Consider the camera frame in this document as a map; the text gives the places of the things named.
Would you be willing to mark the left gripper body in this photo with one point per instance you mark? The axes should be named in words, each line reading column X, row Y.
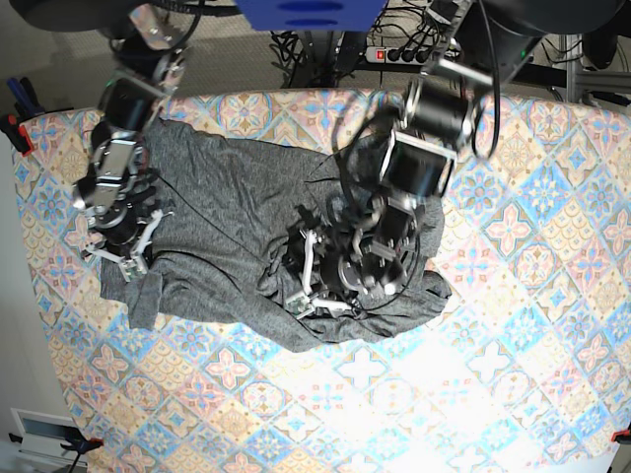
column 352, row 267

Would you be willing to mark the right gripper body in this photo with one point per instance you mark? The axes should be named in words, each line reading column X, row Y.
column 123, row 218

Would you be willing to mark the grey t-shirt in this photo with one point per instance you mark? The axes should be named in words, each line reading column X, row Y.
column 218, row 257

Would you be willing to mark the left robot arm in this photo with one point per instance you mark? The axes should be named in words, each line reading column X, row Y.
column 485, row 44

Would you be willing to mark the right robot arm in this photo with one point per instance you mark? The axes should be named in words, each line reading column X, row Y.
column 150, row 64

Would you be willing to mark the red black clamp left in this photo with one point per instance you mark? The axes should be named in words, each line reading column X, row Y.
column 26, row 107

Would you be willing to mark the power strip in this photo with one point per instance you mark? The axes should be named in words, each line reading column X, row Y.
column 384, row 58

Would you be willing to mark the patterned tablecloth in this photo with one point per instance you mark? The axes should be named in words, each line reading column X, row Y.
column 528, row 366

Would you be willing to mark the red clamp bottom left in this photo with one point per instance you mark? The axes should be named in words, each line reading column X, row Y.
column 81, row 446

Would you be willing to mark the red clamp bottom right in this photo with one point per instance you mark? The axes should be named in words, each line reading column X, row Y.
column 622, row 437

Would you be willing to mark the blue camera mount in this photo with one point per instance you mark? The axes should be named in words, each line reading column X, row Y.
column 311, row 15

